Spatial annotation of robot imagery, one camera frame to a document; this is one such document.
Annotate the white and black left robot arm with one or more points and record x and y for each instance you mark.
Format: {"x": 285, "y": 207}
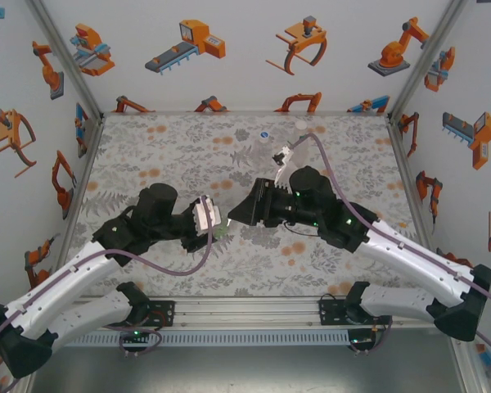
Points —
{"x": 65, "y": 294}

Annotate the green tinted plastic bottle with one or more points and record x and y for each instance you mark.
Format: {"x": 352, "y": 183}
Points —
{"x": 221, "y": 232}

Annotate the small circuit board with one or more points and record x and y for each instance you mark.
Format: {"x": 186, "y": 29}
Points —
{"x": 360, "y": 340}
{"x": 135, "y": 333}

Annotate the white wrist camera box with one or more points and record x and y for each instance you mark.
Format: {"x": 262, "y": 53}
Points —
{"x": 285, "y": 157}
{"x": 206, "y": 215}

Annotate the plain white bottle cap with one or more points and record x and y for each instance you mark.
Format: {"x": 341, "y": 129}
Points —
{"x": 301, "y": 123}

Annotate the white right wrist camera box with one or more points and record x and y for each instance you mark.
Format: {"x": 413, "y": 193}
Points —
{"x": 285, "y": 157}

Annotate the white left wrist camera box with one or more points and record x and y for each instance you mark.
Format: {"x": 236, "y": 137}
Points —
{"x": 206, "y": 215}

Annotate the aluminium frame post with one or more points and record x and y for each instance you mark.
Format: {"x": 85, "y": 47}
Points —
{"x": 429, "y": 53}
{"x": 65, "y": 57}

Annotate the aluminium front frame rail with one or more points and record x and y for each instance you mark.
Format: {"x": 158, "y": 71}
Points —
{"x": 245, "y": 313}

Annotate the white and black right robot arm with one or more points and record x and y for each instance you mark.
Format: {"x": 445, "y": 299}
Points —
{"x": 413, "y": 270}

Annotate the clear bottle with green label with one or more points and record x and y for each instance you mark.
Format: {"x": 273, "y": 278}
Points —
{"x": 303, "y": 153}

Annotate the floral patterned table cover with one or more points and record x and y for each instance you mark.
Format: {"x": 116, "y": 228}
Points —
{"x": 270, "y": 282}

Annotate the clear unlabelled plastic bottle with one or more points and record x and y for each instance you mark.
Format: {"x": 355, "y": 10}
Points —
{"x": 264, "y": 153}

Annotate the aluminium side frame rail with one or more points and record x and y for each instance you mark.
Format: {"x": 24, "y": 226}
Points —
{"x": 79, "y": 184}
{"x": 405, "y": 163}

